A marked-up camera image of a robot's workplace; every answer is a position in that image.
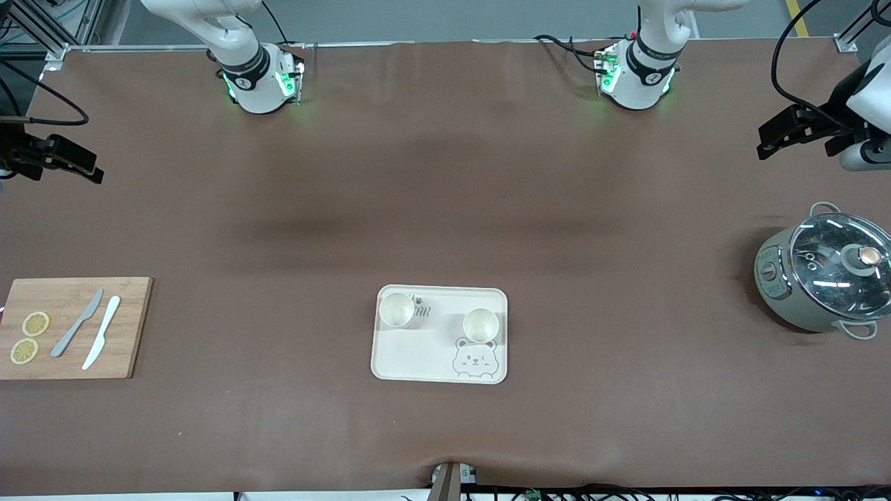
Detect white plastic knife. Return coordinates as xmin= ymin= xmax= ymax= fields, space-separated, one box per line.
xmin=81 ymin=296 xmax=122 ymax=371

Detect aluminium frame profile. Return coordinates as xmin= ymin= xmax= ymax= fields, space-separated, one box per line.
xmin=833 ymin=0 xmax=891 ymax=54
xmin=0 ymin=0 xmax=105 ymax=70

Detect black left arm base cables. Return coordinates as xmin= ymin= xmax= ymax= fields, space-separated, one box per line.
xmin=535 ymin=33 xmax=613 ymax=74

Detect black right arm base cable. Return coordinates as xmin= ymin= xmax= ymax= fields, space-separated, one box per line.
xmin=261 ymin=0 xmax=290 ymax=47

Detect bamboo cutting board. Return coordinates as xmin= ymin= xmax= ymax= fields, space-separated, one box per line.
xmin=0 ymin=277 xmax=154 ymax=381

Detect glass pot lid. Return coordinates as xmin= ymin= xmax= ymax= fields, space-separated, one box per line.
xmin=789 ymin=212 xmax=891 ymax=317

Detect brown camera post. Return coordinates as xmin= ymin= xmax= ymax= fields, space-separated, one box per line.
xmin=428 ymin=461 xmax=480 ymax=501

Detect white plastic cup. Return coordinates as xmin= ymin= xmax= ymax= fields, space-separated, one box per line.
xmin=463 ymin=308 xmax=500 ymax=344
xmin=379 ymin=292 xmax=416 ymax=329

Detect brown table cover sheet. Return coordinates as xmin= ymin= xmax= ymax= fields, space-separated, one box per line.
xmin=0 ymin=40 xmax=891 ymax=496

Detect cream tray with bear print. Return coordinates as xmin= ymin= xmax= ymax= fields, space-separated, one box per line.
xmin=370 ymin=285 xmax=509 ymax=385

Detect grey-green electric cooking pot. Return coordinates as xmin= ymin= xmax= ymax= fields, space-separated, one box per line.
xmin=754 ymin=202 xmax=891 ymax=340

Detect grey plastic knife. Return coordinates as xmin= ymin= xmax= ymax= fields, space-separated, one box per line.
xmin=50 ymin=289 xmax=104 ymax=358

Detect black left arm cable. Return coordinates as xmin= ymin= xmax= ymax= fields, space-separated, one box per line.
xmin=771 ymin=0 xmax=864 ymax=130

